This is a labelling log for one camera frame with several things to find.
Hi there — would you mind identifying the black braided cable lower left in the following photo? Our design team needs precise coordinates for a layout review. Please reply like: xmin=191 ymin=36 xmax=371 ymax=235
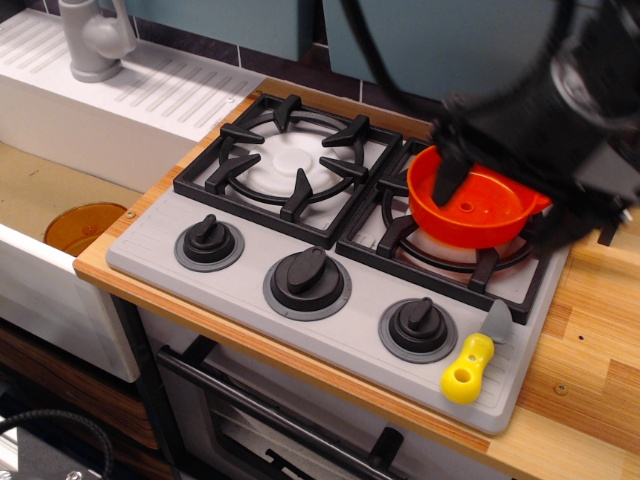
xmin=0 ymin=408 xmax=115 ymax=480

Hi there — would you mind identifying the orange pot with grey handle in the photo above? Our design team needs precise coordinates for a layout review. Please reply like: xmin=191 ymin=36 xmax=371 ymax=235
xmin=406 ymin=146 xmax=551 ymax=249

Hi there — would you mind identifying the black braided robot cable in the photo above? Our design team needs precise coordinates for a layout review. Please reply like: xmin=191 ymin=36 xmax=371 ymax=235
xmin=339 ymin=0 xmax=451 ymax=121

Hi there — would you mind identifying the grey toy faucet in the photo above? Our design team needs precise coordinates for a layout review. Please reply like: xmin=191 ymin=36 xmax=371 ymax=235
xmin=58 ymin=0 xmax=137 ymax=83

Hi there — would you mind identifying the black left burner grate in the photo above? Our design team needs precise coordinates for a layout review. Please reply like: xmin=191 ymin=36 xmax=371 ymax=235
xmin=174 ymin=94 xmax=402 ymax=249

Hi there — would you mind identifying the toy oven door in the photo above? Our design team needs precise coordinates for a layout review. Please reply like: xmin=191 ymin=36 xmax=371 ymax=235
xmin=140 ymin=310 xmax=504 ymax=479

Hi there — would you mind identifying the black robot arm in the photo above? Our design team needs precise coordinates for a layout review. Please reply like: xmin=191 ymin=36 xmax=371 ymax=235
xmin=432 ymin=1 xmax=639 ymax=252

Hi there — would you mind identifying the black middle stove knob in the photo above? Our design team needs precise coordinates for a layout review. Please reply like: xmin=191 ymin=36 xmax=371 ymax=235
xmin=263 ymin=246 xmax=352 ymax=322

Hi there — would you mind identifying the orange translucent plate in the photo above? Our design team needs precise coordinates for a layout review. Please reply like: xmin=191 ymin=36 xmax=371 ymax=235
xmin=44 ymin=202 xmax=127 ymax=257

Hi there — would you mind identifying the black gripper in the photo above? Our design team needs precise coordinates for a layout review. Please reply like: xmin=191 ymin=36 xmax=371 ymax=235
xmin=432 ymin=59 xmax=633 ymax=250

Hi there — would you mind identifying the black right burner grate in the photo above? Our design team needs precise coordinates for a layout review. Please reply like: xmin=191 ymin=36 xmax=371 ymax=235
xmin=337 ymin=138 xmax=565 ymax=324

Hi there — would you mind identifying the white toy sink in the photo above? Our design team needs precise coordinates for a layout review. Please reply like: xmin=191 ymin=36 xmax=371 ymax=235
xmin=1 ymin=9 xmax=262 ymax=383

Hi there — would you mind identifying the yellow handled grey toy knife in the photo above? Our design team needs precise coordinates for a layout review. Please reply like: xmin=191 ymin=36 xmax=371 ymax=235
xmin=440 ymin=300 xmax=513 ymax=405

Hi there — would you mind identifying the black right stove knob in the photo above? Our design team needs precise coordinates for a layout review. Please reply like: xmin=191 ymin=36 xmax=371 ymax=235
xmin=378 ymin=297 xmax=458 ymax=364

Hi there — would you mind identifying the black stove knob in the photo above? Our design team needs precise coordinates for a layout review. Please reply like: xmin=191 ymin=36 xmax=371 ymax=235
xmin=174 ymin=214 xmax=245 ymax=273
xmin=263 ymin=246 xmax=352 ymax=322
xmin=378 ymin=297 xmax=458 ymax=364

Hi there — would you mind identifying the black burner grate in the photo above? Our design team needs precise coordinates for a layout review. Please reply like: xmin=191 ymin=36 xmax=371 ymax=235
xmin=337 ymin=138 xmax=565 ymax=324
xmin=174 ymin=94 xmax=402 ymax=249

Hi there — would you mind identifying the black left stove knob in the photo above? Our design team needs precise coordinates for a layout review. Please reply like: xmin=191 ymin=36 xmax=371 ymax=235
xmin=174 ymin=214 xmax=245 ymax=273

